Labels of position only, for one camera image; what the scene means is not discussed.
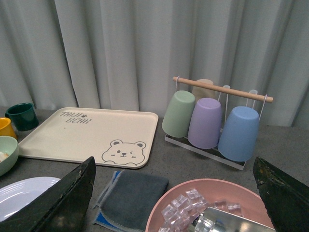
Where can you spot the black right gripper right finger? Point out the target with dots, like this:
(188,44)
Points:
(285,198)

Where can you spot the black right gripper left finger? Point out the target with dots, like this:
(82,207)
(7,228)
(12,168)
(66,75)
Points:
(62,208)

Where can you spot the white round plate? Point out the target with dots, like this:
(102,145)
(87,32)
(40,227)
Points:
(17,195)

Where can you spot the pink bowl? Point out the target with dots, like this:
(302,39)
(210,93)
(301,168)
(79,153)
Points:
(213,190)

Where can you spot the grey blue cleaning cloth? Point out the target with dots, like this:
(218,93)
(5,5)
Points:
(128,199)

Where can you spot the metal scoop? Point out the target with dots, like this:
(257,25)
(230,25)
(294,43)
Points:
(215,220)

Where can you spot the blue cup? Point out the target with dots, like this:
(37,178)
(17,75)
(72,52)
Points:
(239,134)

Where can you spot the light green bowl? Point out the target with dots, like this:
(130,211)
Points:
(9,153)

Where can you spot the cream bear tray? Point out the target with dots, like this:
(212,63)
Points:
(115,138)

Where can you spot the yellow mug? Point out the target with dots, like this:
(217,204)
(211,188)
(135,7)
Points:
(6,128)

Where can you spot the dark green mug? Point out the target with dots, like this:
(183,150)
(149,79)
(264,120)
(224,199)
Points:
(23,116)

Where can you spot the clear ice cubes pile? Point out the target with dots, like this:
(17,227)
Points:
(183,210)

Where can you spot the purple cup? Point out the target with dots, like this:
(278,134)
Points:
(205,124)

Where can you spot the green cup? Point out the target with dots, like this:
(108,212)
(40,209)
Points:
(178,114)

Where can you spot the beige cup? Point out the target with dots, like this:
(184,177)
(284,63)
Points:
(199,92)

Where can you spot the white curtain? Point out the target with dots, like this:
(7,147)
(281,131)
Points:
(123,54)

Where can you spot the white cup rack wooden handle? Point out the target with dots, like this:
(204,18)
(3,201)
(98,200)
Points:
(214,153)

